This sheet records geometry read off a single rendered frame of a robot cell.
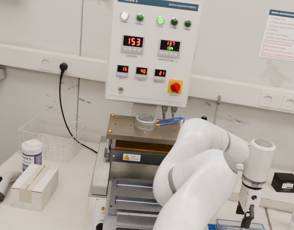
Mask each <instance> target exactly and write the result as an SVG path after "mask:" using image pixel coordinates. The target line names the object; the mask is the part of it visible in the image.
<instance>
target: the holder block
mask: <svg viewBox="0 0 294 230"><path fill-rule="evenodd" d="M162 208H163V207H162V206H161V205H160V204H159V203H158V202H157V201H156V199H155V197H154V195H153V181H152V180H141V179H131V178H116V177H112V183H111V190H110V201H109V209H108V215H117V212H126V213H138V214H154V215H158V214H159V213H160V211H161V209H162Z"/></svg>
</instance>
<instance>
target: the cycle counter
mask: <svg viewBox="0 0 294 230"><path fill-rule="evenodd" d="M140 44H141V38H135V37H126V44H125V45H132V46H140Z"/></svg>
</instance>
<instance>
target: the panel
mask: <svg viewBox="0 0 294 230"><path fill-rule="evenodd" d="M106 199H107V198H98V197H95V201H94V214H93V223H92V230H97V226H98V225H99V224H103V222H104V215H105V206H106Z"/></svg>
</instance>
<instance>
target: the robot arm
mask: <svg viewBox="0 0 294 230"><path fill-rule="evenodd" d="M275 150H276V146H275V145H274V144H273V143H272V142H270V141H267V140H265V139H253V140H251V143H248V142H247V141H245V140H243V139H241V138H240V137H238V136H236V135H234V134H232V133H230V132H228V131H226V130H224V129H222V128H220V127H218V126H216V125H214V124H212V123H210V122H208V121H206V120H204V119H200V118H192V119H188V120H186V121H185V122H184V123H183V124H182V125H181V127H180V130H179V133H178V137H177V140H176V142H175V144H174V146H173V147H172V149H171V150H170V152H169V153H168V155H167V156H166V157H165V158H164V160H163V161H162V163H161V164H160V166H159V168H158V170H157V172H156V174H155V177H154V181H153V195H154V197H155V199H156V201H157V202H158V203H159V204H160V205H161V206H162V207H163V208H162V209H161V211H160V213H159V214H158V216H157V219H156V221H155V224H154V226H153V229H152V230H205V229H206V227H207V225H208V223H209V222H210V220H211V219H212V218H213V216H214V215H215V214H216V213H217V211H218V210H219V209H220V208H221V207H222V206H223V204H224V203H225V202H226V201H227V200H228V199H229V197H230V196H231V194H232V193H233V191H234V189H235V186H236V183H237V179H238V171H237V167H236V164H240V163H242V164H243V166H244V169H243V173H242V176H241V182H242V185H241V189H240V192H239V201H238V204H239V205H237V209H236V214H242V215H244V218H242V221H241V226H240V227H241V228H246V229H249V227H250V224H251V221H252V220H253V219H254V214H257V211H258V207H259V203H260V198H261V189H262V188H263V187H264V186H265V183H266V180H267V177H268V173H269V170H270V167H271V163H272V160H273V156H274V153H275ZM248 210H249V211H248ZM247 213H248V214H250V215H249V216H247V217H246V215H247Z"/></svg>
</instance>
